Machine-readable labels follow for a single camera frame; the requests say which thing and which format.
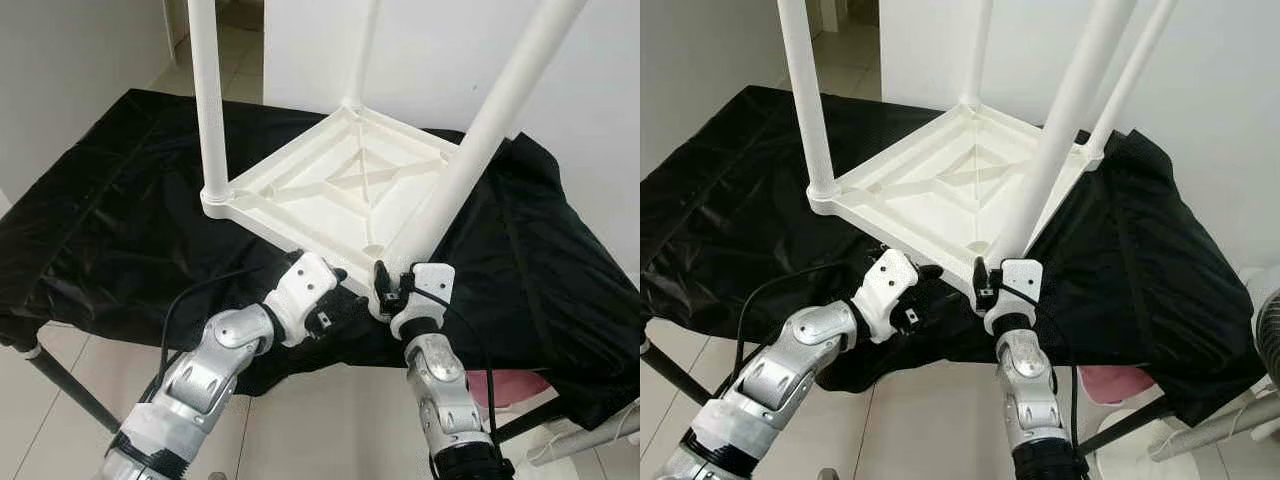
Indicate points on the pink cushioned seat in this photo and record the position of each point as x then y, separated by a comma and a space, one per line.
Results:
1110, 383
510, 386

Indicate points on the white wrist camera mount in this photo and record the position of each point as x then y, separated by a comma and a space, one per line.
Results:
430, 290
1020, 285
303, 290
888, 288

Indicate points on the white fan head grille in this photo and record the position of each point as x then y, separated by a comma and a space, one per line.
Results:
1272, 335

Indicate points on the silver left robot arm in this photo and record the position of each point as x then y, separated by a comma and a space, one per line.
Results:
200, 380
780, 375

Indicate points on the white plastic table leg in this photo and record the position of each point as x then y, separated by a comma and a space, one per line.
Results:
210, 100
490, 120
808, 100
1060, 120
1130, 80
975, 50
360, 50

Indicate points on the white metal pole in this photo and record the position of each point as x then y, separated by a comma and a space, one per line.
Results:
1220, 430
590, 435

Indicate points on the black cloth cover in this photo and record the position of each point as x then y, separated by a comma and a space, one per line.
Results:
1160, 270
540, 270

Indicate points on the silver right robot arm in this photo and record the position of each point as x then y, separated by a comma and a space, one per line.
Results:
445, 400
1030, 395

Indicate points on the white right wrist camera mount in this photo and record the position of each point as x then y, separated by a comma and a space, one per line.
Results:
1020, 285
430, 290

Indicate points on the grey robot left leg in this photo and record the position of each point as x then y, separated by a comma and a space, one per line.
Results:
828, 474

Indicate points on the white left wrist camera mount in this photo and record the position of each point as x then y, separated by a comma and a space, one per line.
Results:
888, 288
303, 290

